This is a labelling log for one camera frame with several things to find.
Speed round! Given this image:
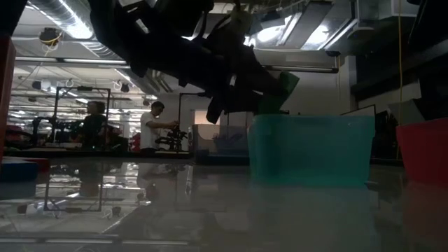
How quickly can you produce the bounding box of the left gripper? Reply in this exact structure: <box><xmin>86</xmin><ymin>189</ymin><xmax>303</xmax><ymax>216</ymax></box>
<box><xmin>181</xmin><ymin>20</ymin><xmax>286</xmax><ymax>124</ymax></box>

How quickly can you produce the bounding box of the long green block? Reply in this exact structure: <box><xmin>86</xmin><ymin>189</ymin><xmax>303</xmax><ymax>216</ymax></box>
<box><xmin>258</xmin><ymin>71</ymin><xmax>301</xmax><ymax>115</ymax></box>

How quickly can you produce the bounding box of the green translucent plastic bin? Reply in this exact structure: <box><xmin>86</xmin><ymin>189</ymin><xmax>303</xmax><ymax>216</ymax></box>
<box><xmin>247</xmin><ymin>113</ymin><xmax>377</xmax><ymax>186</ymax></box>

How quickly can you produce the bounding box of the person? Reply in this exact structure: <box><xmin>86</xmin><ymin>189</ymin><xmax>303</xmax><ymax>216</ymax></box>
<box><xmin>80</xmin><ymin>100</ymin><xmax>109</xmax><ymax>150</ymax></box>
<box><xmin>139</xmin><ymin>101</ymin><xmax>180</xmax><ymax>155</ymax></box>

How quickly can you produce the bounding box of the red background object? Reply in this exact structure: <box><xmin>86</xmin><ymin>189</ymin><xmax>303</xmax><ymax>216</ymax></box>
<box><xmin>129</xmin><ymin>132</ymin><xmax>141</xmax><ymax>152</ymax></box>

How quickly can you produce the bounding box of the white ceiling unit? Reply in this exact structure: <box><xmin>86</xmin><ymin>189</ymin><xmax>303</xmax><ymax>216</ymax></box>
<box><xmin>356</xmin><ymin>0</ymin><xmax>421</xmax><ymax>22</ymax></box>

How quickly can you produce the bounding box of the overhead light bar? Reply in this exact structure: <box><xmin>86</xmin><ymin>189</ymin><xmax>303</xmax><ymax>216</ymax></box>
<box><xmin>13</xmin><ymin>55</ymin><xmax>340</xmax><ymax>74</ymax></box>

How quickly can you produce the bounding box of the red plastic bin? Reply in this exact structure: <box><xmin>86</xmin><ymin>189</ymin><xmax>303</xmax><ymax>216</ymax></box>
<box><xmin>395</xmin><ymin>117</ymin><xmax>448</xmax><ymax>186</ymax></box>

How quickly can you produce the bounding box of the long red block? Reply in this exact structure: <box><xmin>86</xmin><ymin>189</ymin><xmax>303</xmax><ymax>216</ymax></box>
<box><xmin>0</xmin><ymin>36</ymin><xmax>17</xmax><ymax>164</ymax></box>

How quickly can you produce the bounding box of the blue block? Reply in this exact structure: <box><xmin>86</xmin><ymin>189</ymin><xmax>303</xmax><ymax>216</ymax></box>
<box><xmin>0</xmin><ymin>159</ymin><xmax>39</xmax><ymax>183</ymax></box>

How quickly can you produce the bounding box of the silver ventilation duct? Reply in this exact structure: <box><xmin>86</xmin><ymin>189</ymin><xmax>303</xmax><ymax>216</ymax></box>
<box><xmin>27</xmin><ymin>0</ymin><xmax>169</xmax><ymax>94</ymax></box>

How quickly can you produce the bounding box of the ceiling cable reel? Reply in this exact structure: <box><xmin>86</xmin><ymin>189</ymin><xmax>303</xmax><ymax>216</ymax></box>
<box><xmin>37</xmin><ymin>27</ymin><xmax>64</xmax><ymax>49</ymax></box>

